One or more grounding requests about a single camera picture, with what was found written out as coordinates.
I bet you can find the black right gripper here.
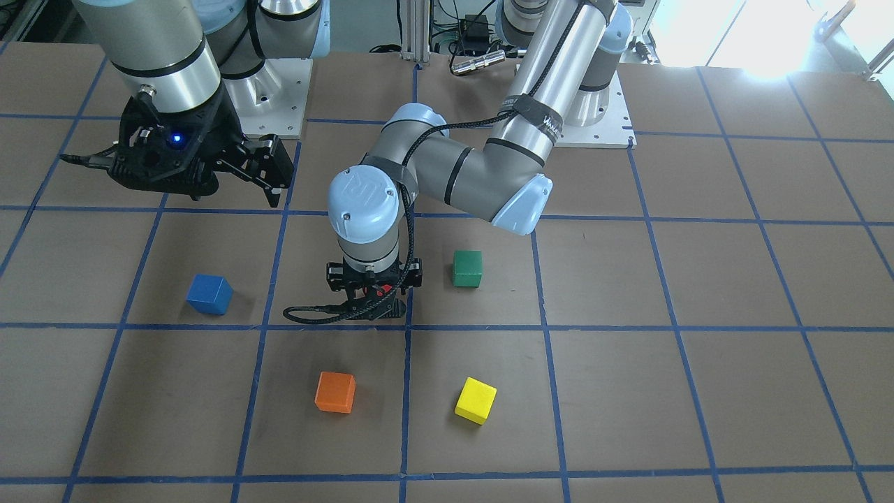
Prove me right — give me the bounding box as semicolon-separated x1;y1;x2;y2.
203;88;294;209

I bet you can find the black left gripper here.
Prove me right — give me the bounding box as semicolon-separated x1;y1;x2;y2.
326;258;423;298

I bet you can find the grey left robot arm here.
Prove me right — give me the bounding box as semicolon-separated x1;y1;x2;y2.
326;1;633;298

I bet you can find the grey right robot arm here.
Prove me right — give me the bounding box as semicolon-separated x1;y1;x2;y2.
59;1;331;209

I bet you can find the orange wooden block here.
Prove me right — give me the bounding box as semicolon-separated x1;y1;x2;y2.
315;370;356;414

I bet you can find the green wooden block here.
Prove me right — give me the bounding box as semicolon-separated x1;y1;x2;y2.
451;249;483;289

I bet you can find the blue wooden block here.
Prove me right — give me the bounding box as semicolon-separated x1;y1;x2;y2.
186;274;234;316

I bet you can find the yellow wooden block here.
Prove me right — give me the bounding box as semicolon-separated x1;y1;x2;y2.
454;377;497;425

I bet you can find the black power adapter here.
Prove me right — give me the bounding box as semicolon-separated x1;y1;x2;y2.
460;14;490;44

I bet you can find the silver metal connector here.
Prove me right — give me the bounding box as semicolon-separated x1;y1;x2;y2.
449;49;506;76

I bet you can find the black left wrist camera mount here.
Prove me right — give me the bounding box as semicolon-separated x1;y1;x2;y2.
331;287;406;321

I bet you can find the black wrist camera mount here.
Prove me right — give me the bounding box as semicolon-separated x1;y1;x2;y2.
59;91;221;202
331;287;406;321

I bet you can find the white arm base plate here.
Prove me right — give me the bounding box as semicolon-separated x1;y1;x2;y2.
221;59;314;140
555;73;638;149

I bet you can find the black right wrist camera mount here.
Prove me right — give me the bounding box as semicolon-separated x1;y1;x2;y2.
59;91;221;202

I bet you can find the aluminium frame post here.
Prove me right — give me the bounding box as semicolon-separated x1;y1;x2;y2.
398;0;433;67

